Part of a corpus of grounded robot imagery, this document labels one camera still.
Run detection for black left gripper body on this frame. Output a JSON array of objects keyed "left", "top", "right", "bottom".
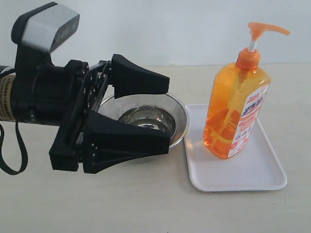
[{"left": 11, "top": 46, "right": 111, "bottom": 171}]

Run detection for orange dish soap pump bottle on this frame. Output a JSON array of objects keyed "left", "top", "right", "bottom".
[{"left": 203, "top": 22, "right": 290, "bottom": 159}]

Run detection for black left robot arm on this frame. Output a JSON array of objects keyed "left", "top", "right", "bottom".
[{"left": 0, "top": 45, "right": 171, "bottom": 174}]

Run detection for small stainless steel bowl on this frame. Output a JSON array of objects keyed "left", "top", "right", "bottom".
[{"left": 118, "top": 105, "right": 178, "bottom": 149}]

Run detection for steel mesh colander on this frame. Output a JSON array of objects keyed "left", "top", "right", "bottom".
[{"left": 99, "top": 94, "right": 189, "bottom": 152}]

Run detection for white rectangular plastic tray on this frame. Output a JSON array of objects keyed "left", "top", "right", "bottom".
[{"left": 184, "top": 103, "right": 287, "bottom": 192}]

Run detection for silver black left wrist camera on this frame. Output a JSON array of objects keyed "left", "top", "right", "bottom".
[{"left": 11, "top": 1, "right": 80, "bottom": 53}]

